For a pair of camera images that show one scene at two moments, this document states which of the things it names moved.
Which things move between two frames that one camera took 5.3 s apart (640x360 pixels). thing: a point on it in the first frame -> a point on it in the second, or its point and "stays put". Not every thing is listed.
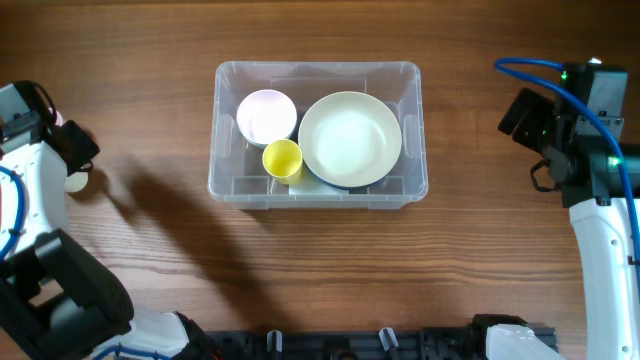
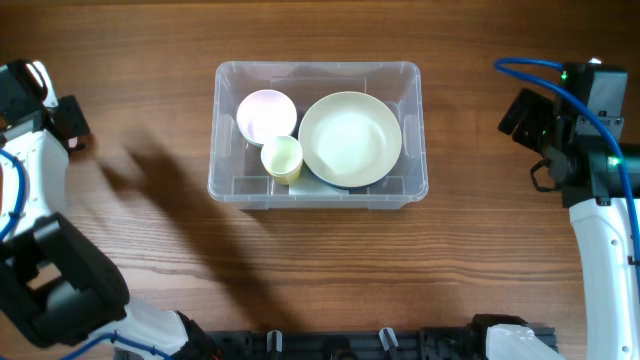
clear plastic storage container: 313,135 stays put
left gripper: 88,149 -> 70,108
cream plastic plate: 350,139 stays put
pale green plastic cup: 76,182 -> 282,156
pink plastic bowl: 266,115 stays put
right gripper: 540,108 stays put
